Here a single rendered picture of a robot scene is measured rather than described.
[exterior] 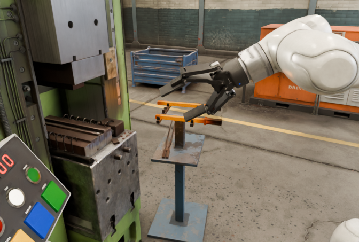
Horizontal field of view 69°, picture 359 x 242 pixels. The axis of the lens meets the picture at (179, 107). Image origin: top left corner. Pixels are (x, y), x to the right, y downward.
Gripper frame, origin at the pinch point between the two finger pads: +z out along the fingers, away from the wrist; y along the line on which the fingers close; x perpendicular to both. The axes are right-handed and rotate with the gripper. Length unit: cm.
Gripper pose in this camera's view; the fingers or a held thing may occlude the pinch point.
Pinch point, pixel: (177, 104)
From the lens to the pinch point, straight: 72.8
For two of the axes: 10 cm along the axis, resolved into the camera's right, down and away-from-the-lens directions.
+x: 2.0, 7.4, -6.5
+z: -8.6, 4.5, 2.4
